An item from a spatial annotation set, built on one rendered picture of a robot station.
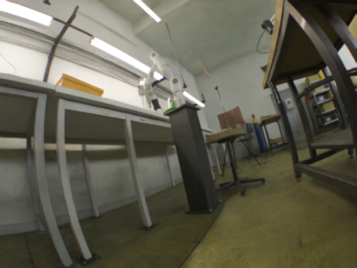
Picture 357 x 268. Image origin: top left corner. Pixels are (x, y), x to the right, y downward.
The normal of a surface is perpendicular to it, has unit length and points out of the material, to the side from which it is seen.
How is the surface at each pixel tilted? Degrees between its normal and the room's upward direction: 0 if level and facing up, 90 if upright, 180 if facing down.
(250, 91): 90
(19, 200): 90
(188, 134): 90
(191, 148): 90
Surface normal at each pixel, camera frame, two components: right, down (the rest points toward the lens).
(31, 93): 0.85, -0.28
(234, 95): -0.48, -0.06
